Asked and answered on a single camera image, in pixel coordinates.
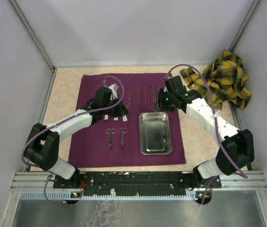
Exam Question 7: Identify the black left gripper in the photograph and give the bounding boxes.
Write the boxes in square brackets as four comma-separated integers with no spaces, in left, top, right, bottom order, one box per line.
[103,95,130,118]

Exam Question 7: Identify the steel serrated tweezers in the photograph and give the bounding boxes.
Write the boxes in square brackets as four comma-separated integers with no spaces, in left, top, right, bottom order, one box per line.
[127,89,133,107]

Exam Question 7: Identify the white packaged instrument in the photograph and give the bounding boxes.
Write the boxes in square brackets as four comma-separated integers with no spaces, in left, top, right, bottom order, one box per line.
[122,115,128,122]

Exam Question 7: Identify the steel forceps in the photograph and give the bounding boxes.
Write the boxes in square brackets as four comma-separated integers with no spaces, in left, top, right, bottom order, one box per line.
[106,128,116,152]

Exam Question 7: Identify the surgical scissors steel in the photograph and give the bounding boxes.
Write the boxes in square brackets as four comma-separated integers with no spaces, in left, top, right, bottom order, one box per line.
[119,128,128,151]

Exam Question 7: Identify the steel instrument tray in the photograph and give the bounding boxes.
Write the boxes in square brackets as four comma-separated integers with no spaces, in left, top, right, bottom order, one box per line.
[139,112,172,156]

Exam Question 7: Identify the purple cloth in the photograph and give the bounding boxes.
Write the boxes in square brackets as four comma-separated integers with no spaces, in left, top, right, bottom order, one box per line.
[69,73,186,168]

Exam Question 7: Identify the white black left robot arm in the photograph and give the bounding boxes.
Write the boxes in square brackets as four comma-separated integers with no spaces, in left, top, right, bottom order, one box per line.
[22,84,129,188]

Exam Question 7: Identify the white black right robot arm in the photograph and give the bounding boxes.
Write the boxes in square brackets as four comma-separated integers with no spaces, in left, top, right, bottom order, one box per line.
[155,76,254,187]

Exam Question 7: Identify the small steel scissors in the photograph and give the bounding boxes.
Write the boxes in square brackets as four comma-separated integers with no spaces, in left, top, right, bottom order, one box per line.
[156,121,166,143]

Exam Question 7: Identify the yellow plaid shirt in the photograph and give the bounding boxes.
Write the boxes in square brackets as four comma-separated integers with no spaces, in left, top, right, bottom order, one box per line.
[180,49,252,111]

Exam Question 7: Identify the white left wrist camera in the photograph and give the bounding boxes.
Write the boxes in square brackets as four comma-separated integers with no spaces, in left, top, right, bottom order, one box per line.
[108,83,119,100]

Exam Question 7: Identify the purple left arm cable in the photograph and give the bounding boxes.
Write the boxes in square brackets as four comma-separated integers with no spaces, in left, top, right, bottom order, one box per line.
[21,75,125,206]

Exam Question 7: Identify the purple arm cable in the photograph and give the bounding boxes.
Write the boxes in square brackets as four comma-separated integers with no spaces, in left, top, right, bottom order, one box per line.
[21,75,125,206]
[163,64,248,205]

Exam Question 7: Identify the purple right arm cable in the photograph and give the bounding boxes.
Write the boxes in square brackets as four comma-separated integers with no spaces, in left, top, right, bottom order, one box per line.
[163,64,248,205]

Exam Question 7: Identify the aluminium frame rail front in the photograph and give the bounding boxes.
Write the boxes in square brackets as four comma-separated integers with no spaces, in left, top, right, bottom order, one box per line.
[11,171,267,204]

